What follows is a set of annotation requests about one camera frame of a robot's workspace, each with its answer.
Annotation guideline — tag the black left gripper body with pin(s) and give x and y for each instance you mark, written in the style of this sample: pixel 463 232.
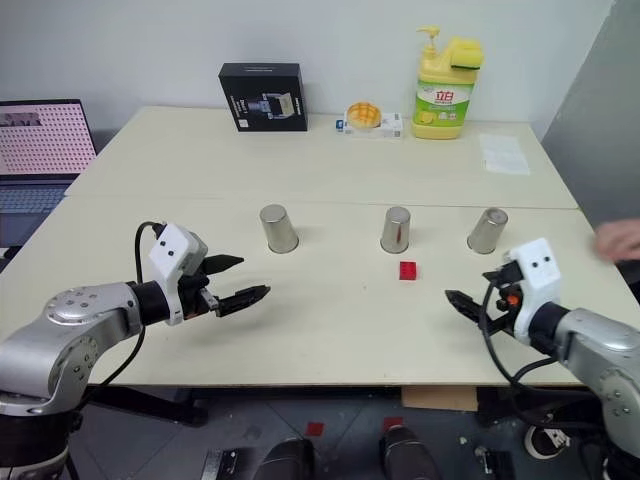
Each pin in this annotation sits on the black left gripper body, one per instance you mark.
pixel 192 295

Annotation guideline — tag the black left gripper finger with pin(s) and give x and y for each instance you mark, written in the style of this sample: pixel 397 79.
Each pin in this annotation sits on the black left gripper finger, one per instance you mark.
pixel 245 299
pixel 222 262

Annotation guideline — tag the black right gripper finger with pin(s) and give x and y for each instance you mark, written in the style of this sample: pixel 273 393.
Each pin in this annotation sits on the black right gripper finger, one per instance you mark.
pixel 465 304
pixel 495 275

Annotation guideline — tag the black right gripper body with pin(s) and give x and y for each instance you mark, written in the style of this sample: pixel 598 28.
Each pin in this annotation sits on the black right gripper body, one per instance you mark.
pixel 507 302

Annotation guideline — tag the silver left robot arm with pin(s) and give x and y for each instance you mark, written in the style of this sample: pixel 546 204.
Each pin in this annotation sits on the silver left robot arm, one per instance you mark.
pixel 75 330

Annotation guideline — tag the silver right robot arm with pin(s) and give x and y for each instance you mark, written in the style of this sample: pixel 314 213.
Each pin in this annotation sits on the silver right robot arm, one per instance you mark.
pixel 595 345

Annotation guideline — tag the person's bare hand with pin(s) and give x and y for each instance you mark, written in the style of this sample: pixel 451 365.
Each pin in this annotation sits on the person's bare hand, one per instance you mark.
pixel 620 240

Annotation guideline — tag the upturned steel cup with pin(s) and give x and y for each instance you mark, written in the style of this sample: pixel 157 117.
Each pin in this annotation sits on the upturned steel cup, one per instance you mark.
pixel 396 230
pixel 486 230
pixel 278 227

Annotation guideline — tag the red toy brick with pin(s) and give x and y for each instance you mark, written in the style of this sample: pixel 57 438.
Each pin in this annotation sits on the red toy brick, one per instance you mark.
pixel 409 271

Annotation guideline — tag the brown cardboard piece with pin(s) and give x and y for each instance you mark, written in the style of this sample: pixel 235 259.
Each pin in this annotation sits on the brown cardboard piece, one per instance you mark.
pixel 440 398

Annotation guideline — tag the white paper sheet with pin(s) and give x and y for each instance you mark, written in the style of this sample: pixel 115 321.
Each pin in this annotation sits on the white paper sheet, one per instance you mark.
pixel 504 154

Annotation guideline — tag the white black sneaker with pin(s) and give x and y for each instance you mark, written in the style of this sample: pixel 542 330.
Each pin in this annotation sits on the white black sneaker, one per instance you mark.
pixel 547 441

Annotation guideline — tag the dark rounded shape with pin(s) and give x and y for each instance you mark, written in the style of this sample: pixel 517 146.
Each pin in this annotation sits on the dark rounded shape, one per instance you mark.
pixel 290 460
pixel 407 455

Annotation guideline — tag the black product box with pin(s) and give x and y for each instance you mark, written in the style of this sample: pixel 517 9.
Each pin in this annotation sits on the black product box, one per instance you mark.
pixel 267 97

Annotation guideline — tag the flat white carton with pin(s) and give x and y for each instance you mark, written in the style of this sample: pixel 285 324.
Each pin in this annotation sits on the flat white carton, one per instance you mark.
pixel 390 131

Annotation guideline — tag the yellow dish soap bottle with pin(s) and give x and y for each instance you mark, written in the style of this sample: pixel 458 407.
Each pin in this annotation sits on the yellow dish soap bottle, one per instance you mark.
pixel 440 100

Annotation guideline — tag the golden bread bun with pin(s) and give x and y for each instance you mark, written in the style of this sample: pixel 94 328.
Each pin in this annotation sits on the golden bread bun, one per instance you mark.
pixel 365 115

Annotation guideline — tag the open laptop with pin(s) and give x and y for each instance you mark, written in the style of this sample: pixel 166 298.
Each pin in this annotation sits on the open laptop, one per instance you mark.
pixel 42 145

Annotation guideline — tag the yellow green sponge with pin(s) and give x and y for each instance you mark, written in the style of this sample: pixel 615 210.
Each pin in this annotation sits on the yellow green sponge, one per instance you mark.
pixel 467 52

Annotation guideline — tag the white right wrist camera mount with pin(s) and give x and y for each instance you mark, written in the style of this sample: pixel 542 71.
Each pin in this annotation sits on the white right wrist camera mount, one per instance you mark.
pixel 540 272

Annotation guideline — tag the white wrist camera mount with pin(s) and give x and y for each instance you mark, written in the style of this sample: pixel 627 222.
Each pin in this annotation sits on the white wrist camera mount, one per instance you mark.
pixel 540 272
pixel 170 247

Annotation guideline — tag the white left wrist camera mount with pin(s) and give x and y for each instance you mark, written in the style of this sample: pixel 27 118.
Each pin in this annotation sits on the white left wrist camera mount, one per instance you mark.
pixel 170 247

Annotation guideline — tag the black table frame bar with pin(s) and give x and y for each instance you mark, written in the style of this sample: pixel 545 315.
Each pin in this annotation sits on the black table frame bar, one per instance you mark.
pixel 150 402

